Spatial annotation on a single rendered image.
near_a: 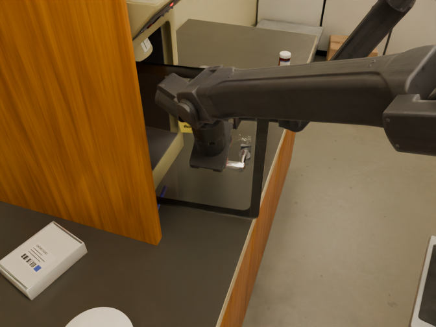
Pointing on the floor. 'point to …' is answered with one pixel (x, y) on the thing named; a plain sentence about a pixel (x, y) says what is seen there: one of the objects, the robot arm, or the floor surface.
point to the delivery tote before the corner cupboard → (293, 29)
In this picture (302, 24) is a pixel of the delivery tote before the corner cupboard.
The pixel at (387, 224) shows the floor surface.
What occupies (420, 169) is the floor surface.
